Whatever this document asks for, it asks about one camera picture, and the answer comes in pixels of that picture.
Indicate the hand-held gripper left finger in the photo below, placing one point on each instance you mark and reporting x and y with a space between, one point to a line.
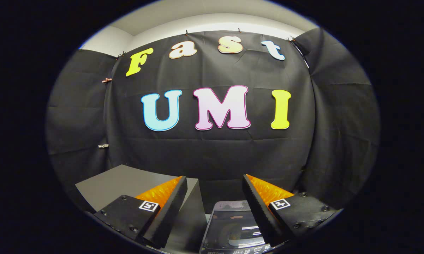
169 211

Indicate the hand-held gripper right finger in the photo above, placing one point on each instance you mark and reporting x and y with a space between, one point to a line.
259 211

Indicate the dark washing machine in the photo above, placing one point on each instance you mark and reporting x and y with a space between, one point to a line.
233 251

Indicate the grey box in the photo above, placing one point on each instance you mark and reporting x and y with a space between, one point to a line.
109 187

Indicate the black backdrop cloth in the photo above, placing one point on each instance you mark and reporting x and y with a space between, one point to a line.
215 151

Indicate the white clip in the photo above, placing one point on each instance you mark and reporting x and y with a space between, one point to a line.
103 145

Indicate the pink clip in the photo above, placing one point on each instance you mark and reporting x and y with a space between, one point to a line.
107 80

